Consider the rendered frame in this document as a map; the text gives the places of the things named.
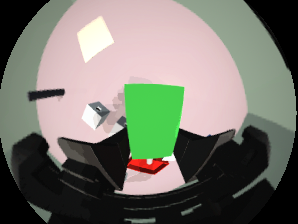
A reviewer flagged red tray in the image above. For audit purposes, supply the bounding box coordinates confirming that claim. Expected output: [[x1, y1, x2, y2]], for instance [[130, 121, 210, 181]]
[[128, 157, 169, 175]]

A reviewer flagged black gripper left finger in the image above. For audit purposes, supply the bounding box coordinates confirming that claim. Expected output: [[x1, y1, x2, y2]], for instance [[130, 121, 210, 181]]
[[56, 125, 130, 192]]

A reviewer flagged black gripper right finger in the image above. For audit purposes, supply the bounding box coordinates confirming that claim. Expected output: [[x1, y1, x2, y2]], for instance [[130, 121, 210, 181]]
[[173, 128, 235, 184]]

